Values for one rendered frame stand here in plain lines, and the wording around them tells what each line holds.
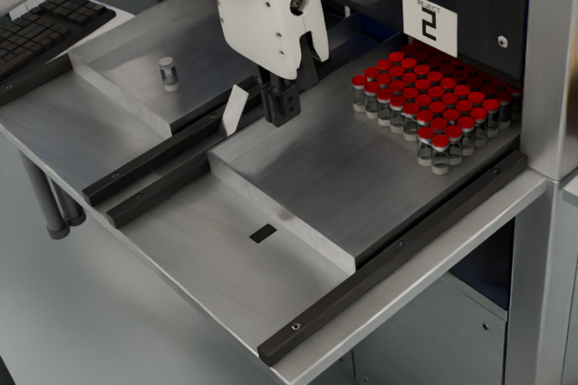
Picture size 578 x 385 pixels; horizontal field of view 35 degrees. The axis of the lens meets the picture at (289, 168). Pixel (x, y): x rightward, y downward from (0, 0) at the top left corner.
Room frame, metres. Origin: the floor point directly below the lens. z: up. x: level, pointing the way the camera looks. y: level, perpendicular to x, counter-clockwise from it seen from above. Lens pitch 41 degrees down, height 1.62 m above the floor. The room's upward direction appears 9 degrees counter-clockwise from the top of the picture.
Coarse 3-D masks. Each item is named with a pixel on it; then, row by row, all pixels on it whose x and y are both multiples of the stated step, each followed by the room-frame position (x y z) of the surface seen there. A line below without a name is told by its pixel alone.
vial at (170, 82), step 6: (168, 66) 1.05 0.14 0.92; (174, 66) 1.06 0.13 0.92; (162, 72) 1.05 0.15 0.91; (168, 72) 1.05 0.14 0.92; (174, 72) 1.05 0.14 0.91; (162, 78) 1.06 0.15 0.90; (168, 78) 1.05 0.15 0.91; (174, 78) 1.05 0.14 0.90; (168, 84) 1.05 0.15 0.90; (174, 84) 1.05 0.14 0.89; (168, 90) 1.05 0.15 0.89; (174, 90) 1.05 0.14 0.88
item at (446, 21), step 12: (408, 0) 0.94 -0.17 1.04; (420, 0) 0.92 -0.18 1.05; (408, 12) 0.94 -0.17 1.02; (420, 12) 0.92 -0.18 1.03; (444, 12) 0.89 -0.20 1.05; (408, 24) 0.94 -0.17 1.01; (420, 24) 0.92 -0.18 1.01; (444, 24) 0.89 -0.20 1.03; (456, 24) 0.88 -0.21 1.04; (420, 36) 0.92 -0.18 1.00; (444, 36) 0.89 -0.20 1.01; (456, 36) 0.88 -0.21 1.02; (444, 48) 0.89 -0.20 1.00; (456, 48) 0.88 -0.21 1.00
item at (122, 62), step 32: (192, 0) 1.27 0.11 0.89; (128, 32) 1.20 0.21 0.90; (160, 32) 1.21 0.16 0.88; (192, 32) 1.20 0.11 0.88; (352, 32) 1.12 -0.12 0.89; (96, 64) 1.15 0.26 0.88; (128, 64) 1.14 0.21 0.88; (192, 64) 1.11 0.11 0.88; (224, 64) 1.10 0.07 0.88; (128, 96) 1.01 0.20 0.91; (160, 96) 1.04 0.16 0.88; (192, 96) 1.03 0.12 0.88; (224, 96) 0.99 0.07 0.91; (160, 128) 0.96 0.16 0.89
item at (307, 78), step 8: (304, 40) 0.66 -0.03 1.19; (304, 48) 0.66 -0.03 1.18; (304, 56) 0.66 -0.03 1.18; (304, 64) 0.65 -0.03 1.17; (312, 64) 0.66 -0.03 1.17; (304, 72) 0.65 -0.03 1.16; (312, 72) 0.65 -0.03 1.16; (296, 80) 0.66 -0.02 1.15; (304, 80) 0.65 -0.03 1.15; (312, 80) 0.65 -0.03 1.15; (304, 88) 0.65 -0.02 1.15
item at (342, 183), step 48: (384, 48) 1.04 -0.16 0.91; (336, 96) 0.98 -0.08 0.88; (240, 144) 0.89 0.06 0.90; (288, 144) 0.90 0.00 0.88; (336, 144) 0.88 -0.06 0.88; (384, 144) 0.87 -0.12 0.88; (240, 192) 0.82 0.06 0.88; (288, 192) 0.81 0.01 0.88; (336, 192) 0.80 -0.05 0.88; (384, 192) 0.78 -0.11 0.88; (432, 192) 0.77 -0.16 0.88; (336, 240) 0.72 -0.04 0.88; (384, 240) 0.68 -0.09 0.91
